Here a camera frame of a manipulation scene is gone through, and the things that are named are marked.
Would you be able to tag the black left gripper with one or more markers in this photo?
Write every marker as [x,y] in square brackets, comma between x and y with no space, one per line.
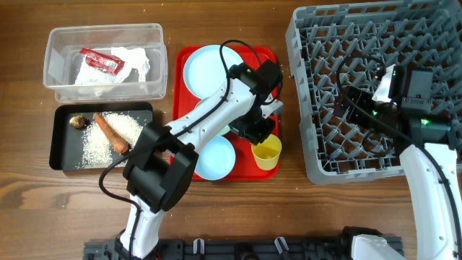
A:
[258,134]

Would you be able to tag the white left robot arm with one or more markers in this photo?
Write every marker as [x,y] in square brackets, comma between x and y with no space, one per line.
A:
[160,168]

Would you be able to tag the light blue plate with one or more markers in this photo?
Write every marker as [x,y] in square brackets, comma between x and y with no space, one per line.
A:
[203,72]

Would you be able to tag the gray dishwasher rack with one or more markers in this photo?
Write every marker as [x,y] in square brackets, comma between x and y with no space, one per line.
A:
[331,43]

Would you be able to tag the brown food scrap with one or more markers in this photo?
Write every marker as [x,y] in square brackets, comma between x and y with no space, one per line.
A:
[78,122]

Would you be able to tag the red snack wrapper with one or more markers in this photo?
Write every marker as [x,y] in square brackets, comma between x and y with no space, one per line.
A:
[105,63]

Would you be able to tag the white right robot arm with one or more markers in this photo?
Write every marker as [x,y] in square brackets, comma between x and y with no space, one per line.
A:
[425,144]

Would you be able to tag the black mounting rail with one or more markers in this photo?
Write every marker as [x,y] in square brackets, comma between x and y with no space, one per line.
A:
[310,248]

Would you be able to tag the light blue bowl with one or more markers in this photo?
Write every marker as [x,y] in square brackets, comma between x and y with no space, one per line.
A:
[216,160]

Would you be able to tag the clear plastic waste bin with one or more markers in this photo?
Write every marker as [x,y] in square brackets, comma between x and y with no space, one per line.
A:
[62,62]

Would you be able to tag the white rice pile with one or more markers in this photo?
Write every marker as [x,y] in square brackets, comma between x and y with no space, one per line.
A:
[97,150]

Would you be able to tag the orange carrot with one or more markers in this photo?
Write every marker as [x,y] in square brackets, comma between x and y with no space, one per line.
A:
[118,143]

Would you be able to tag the red serving tray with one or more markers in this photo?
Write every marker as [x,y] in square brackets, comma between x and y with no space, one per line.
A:
[184,101]

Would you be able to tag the yellow plastic cup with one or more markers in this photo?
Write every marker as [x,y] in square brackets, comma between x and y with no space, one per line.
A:
[266,154]

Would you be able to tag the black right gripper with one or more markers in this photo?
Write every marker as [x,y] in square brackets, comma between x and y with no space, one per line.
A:
[362,98]

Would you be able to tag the white tissue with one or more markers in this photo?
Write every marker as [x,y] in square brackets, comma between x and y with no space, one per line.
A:
[135,60]

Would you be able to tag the mint green bowl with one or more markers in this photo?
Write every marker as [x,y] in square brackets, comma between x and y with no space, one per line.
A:
[225,130]

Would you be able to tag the black waste tray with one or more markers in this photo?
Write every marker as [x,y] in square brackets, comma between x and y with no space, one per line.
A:
[67,145]

